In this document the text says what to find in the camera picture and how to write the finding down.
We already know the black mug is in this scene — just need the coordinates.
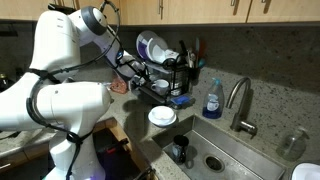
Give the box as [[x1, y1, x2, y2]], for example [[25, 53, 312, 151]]
[[171, 134, 190, 165]]

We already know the metal sink faucet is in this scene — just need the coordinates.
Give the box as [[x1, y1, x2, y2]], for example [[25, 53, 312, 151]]
[[225, 76, 258, 138]]

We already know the black utensil holder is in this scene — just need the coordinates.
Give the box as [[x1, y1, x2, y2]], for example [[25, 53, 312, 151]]
[[187, 64, 201, 84]]

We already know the stainless steel sink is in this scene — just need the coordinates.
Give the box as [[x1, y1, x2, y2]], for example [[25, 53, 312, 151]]
[[152, 114, 287, 180]]

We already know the wooden wall cabinet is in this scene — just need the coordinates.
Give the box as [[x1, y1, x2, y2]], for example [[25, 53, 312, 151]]
[[0, 0, 320, 26]]

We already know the white mug red print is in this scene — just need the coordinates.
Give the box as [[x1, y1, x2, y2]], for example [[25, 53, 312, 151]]
[[163, 49, 181, 62]]

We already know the grey rack drip tray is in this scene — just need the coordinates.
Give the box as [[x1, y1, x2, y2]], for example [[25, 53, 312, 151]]
[[133, 87, 174, 108]]

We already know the plain white cup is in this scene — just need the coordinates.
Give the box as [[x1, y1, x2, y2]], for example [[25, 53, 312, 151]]
[[151, 79, 171, 97]]

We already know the large white purple plate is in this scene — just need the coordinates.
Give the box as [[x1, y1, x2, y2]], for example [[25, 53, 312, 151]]
[[135, 30, 158, 62]]

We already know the dark countertop appliance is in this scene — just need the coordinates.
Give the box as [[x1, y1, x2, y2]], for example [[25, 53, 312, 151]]
[[0, 73, 15, 94]]

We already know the round sink drain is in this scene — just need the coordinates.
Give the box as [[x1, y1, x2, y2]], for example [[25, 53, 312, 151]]
[[203, 154, 225, 173]]

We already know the black wire dish rack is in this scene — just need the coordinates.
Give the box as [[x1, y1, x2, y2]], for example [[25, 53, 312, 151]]
[[136, 54, 192, 106]]

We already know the teal spatula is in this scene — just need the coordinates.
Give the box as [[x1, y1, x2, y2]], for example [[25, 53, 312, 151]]
[[194, 37, 200, 66]]

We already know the blue sponge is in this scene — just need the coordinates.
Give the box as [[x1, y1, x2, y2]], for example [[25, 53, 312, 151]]
[[171, 94, 196, 109]]

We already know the white bowl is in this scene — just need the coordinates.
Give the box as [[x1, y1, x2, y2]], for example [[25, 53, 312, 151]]
[[147, 105, 178, 128]]

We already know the black camera on stand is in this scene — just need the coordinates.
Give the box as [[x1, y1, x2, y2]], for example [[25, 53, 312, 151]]
[[47, 3, 78, 15]]

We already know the blue dish soap bottle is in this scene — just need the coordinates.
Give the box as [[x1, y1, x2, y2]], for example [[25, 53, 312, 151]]
[[201, 77, 225, 120]]

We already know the red spatula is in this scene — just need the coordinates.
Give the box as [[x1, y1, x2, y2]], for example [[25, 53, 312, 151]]
[[198, 38, 206, 63]]

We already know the orange mesh bag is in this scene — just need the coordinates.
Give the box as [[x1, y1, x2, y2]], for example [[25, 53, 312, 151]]
[[109, 78, 130, 95]]

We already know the silver metal utensil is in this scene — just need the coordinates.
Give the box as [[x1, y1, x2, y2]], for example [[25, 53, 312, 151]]
[[185, 48, 196, 68]]

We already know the metal cabinet handle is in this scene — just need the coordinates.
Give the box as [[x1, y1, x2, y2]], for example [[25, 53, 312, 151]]
[[157, 0, 165, 20], [229, 0, 240, 16], [259, 0, 271, 14]]

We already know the black cooking utensil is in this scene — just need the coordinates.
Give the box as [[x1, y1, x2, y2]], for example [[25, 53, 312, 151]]
[[178, 39, 188, 57]]

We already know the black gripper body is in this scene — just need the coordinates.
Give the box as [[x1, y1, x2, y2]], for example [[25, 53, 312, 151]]
[[133, 64, 148, 83]]

